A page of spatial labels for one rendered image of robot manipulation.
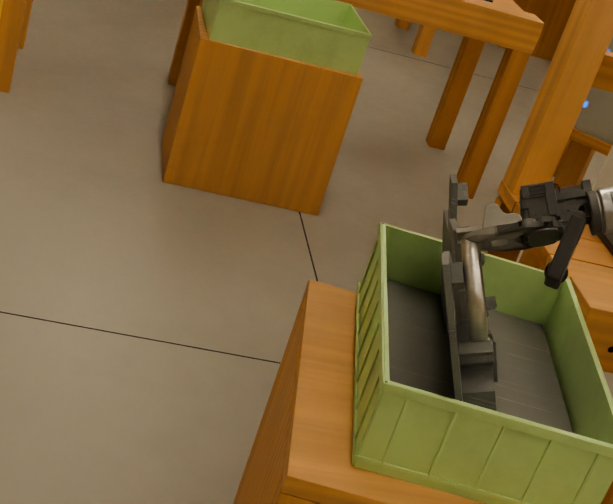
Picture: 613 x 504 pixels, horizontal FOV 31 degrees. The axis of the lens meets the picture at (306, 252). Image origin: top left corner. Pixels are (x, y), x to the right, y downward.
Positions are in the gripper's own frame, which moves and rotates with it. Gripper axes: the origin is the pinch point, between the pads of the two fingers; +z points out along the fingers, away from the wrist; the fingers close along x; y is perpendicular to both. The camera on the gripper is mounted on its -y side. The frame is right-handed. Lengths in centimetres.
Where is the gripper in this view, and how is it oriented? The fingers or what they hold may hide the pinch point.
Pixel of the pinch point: (473, 243)
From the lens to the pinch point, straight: 180.3
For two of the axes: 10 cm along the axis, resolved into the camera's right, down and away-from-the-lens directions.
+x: -1.7, -3.5, -9.2
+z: -9.8, 1.5, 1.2
